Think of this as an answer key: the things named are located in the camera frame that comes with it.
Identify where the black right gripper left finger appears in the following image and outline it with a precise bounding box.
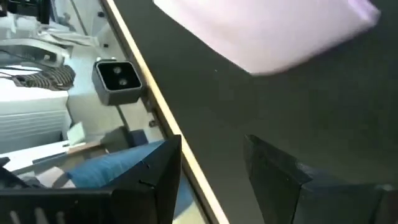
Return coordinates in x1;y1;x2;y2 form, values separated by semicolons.
108;134;183;224

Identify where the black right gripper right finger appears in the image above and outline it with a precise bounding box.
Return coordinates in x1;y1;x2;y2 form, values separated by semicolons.
244;134;398;224

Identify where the pink translucent pencil case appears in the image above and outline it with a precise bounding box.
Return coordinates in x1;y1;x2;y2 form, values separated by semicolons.
153;0;382;77

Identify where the black table mat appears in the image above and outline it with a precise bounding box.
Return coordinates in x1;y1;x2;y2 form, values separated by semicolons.
111;0;398;224

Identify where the grey table-level camera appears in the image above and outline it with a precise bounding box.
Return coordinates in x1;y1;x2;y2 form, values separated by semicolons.
91;58;144;106

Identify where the braided grey hose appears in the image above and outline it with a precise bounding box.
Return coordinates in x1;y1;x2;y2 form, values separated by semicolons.
12;64;77;91

